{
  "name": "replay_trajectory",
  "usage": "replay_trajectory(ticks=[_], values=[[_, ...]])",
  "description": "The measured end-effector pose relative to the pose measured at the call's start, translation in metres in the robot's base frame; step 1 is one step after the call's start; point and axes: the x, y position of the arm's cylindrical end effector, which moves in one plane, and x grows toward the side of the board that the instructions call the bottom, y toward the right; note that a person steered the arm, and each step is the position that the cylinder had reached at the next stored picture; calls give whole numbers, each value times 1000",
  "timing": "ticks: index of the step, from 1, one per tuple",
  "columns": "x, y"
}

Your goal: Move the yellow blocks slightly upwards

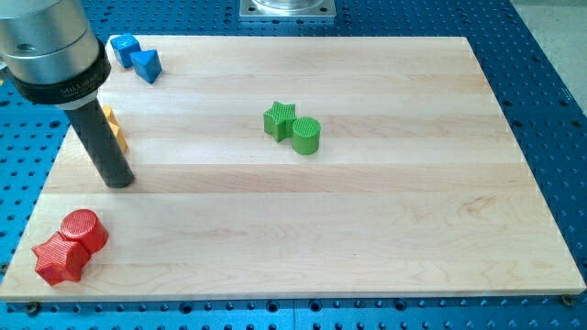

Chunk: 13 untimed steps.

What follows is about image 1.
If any yellow block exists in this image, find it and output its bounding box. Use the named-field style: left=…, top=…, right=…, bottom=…
left=110, top=123, right=127, bottom=153
left=102, top=104, right=118, bottom=126

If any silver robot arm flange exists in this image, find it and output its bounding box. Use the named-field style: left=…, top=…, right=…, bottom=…
left=1, top=0, right=111, bottom=110

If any light wooden board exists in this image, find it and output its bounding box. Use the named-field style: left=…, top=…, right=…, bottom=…
left=1, top=36, right=585, bottom=302

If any green cylinder block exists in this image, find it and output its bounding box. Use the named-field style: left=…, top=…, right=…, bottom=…
left=292, top=117, right=321, bottom=155

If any green star block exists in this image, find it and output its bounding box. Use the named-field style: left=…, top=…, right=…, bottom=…
left=263, top=101, right=296, bottom=142

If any blue triangle block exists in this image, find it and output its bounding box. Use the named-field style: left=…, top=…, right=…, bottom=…
left=130, top=49, right=162, bottom=83

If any blue cube block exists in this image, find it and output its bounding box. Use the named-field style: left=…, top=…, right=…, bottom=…
left=110, top=34, right=141, bottom=68

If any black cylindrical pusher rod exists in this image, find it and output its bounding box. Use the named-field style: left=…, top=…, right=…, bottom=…
left=65, top=99, right=134, bottom=188

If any red cylinder block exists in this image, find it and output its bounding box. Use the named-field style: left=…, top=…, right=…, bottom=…
left=61, top=209, right=109, bottom=254

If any red star block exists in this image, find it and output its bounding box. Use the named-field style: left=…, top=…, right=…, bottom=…
left=31, top=232, right=91, bottom=286

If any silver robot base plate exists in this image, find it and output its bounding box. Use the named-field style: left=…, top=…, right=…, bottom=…
left=239, top=0, right=337, bottom=19

